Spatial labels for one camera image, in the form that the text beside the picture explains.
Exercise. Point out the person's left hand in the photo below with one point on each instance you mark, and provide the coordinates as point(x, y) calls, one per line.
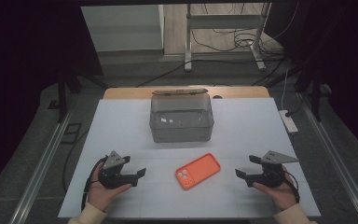
point(101, 194)

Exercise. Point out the dark curtain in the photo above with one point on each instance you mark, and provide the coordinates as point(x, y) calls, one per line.
point(348, 62)
point(28, 77)

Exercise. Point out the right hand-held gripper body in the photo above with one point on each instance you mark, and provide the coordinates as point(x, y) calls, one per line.
point(272, 175)

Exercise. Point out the clear grey storage box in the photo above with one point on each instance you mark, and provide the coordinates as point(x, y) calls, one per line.
point(181, 130)

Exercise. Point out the person's right hand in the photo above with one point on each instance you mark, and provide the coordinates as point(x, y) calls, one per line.
point(281, 194)

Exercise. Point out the aluminium rail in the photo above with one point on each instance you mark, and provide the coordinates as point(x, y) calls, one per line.
point(338, 161)
point(40, 171)

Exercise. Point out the orange phone case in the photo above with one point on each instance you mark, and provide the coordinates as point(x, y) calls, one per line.
point(199, 171)

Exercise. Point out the white panel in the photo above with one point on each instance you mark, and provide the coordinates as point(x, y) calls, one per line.
point(121, 28)

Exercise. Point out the black metal stand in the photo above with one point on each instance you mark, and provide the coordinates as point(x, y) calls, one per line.
point(315, 99)
point(62, 99)

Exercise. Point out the black rectangular floor bracket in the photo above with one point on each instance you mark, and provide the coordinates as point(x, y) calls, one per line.
point(71, 133)

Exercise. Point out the grey metal stand frame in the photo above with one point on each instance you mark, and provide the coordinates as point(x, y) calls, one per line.
point(223, 21)

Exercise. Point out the white power strip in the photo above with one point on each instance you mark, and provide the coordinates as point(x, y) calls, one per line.
point(289, 122)

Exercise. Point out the storage box lid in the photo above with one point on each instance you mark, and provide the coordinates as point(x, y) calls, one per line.
point(180, 91)

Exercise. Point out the white table mat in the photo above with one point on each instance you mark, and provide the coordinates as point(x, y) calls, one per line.
point(230, 199)

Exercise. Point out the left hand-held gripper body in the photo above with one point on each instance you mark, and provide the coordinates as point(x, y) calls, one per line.
point(113, 179)

